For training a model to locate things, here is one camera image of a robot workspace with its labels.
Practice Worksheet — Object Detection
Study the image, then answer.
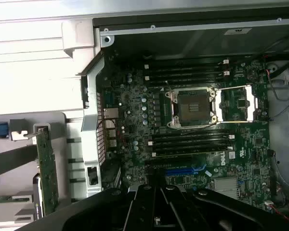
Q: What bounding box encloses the open black PC case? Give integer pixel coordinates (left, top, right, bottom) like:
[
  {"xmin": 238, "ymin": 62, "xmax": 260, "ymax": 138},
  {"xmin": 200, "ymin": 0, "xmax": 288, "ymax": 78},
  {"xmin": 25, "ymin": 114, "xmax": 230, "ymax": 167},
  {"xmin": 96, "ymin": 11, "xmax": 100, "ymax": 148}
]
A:
[{"xmin": 76, "ymin": 9, "xmax": 289, "ymax": 231}]

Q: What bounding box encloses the silver disk bay cage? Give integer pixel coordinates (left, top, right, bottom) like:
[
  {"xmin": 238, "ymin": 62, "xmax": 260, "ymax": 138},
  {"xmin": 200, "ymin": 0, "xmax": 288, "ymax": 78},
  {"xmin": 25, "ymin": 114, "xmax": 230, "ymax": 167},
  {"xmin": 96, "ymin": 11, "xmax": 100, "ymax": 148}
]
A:
[{"xmin": 264, "ymin": 60, "xmax": 289, "ymax": 231}]

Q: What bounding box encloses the silver chipset heatsink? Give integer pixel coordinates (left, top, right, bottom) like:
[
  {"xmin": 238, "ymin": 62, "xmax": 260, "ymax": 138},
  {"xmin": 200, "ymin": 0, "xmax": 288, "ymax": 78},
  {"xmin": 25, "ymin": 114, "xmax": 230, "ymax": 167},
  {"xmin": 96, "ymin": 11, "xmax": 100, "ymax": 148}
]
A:
[{"xmin": 213, "ymin": 177, "xmax": 240, "ymax": 200}]

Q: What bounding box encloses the grey wire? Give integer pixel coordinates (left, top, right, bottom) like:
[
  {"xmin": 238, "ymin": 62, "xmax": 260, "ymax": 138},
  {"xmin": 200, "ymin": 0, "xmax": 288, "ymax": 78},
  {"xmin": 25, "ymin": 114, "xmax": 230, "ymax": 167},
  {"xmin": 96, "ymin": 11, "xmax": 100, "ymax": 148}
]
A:
[{"xmin": 269, "ymin": 80, "xmax": 289, "ymax": 121}]

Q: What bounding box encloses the metal CPU socket cover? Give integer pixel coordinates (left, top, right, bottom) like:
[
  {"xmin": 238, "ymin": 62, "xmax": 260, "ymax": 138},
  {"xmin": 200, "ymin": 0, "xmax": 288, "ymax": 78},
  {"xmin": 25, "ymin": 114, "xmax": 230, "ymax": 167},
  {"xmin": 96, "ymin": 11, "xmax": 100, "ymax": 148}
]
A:
[{"xmin": 211, "ymin": 85, "xmax": 260, "ymax": 124}]

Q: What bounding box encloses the blue expansion slot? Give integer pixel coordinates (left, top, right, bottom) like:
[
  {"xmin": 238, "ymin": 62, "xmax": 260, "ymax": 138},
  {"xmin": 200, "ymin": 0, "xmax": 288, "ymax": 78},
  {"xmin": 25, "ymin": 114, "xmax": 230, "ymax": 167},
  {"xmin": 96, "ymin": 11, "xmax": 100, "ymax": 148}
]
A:
[{"xmin": 165, "ymin": 163, "xmax": 207, "ymax": 176}]

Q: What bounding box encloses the grey parts rack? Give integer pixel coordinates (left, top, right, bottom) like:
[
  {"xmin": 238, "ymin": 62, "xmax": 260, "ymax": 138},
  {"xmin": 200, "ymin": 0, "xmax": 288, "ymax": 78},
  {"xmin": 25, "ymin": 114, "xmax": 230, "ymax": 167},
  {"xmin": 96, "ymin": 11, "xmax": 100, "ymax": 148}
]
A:
[{"xmin": 0, "ymin": 112, "xmax": 68, "ymax": 231}]

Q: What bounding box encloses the red black thin wire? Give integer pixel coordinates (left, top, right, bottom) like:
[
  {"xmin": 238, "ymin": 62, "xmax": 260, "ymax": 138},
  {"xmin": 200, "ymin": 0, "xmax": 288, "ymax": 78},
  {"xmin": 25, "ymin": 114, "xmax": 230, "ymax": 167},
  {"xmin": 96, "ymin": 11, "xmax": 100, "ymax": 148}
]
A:
[{"xmin": 263, "ymin": 54, "xmax": 289, "ymax": 81}]

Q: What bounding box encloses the green motherboard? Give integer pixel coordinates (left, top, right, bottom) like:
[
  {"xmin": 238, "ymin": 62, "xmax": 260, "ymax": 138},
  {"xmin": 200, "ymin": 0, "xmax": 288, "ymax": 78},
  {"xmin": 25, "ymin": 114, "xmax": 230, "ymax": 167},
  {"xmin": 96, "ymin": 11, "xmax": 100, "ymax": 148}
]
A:
[{"xmin": 102, "ymin": 51, "xmax": 277, "ymax": 207}]

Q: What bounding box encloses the green RAM stick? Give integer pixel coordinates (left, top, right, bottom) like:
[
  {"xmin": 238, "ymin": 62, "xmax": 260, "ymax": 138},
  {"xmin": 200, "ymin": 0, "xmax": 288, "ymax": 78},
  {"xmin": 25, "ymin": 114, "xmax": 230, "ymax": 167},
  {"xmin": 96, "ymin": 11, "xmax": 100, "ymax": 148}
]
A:
[{"xmin": 0, "ymin": 195, "xmax": 33, "ymax": 203}]

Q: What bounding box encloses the black RAM slot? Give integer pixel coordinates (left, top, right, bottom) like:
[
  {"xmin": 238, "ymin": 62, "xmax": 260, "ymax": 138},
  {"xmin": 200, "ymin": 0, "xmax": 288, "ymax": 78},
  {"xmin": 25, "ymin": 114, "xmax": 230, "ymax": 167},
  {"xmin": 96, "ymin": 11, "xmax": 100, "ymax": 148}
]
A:
[
  {"xmin": 144, "ymin": 60, "xmax": 230, "ymax": 67},
  {"xmin": 149, "ymin": 143, "xmax": 235, "ymax": 151},
  {"xmin": 150, "ymin": 131, "xmax": 235, "ymax": 139},
  {"xmin": 144, "ymin": 66, "xmax": 230, "ymax": 73},
  {"xmin": 148, "ymin": 137, "xmax": 235, "ymax": 144},
  {"xmin": 144, "ymin": 72, "xmax": 231, "ymax": 79},
  {"xmin": 145, "ymin": 78, "xmax": 231, "ymax": 85}
]

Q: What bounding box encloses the CPU socket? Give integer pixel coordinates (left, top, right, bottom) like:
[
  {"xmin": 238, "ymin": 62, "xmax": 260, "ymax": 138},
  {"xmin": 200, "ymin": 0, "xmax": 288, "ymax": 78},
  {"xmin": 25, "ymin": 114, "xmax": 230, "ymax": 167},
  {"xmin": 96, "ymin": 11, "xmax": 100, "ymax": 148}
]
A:
[{"xmin": 165, "ymin": 86, "xmax": 219, "ymax": 128}]

